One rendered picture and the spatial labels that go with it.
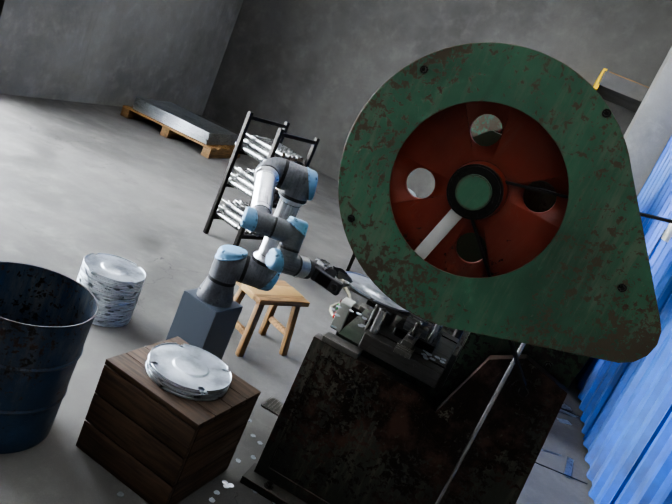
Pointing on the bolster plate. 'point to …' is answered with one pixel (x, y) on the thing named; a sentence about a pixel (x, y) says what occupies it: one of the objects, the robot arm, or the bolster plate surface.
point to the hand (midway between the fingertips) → (350, 282)
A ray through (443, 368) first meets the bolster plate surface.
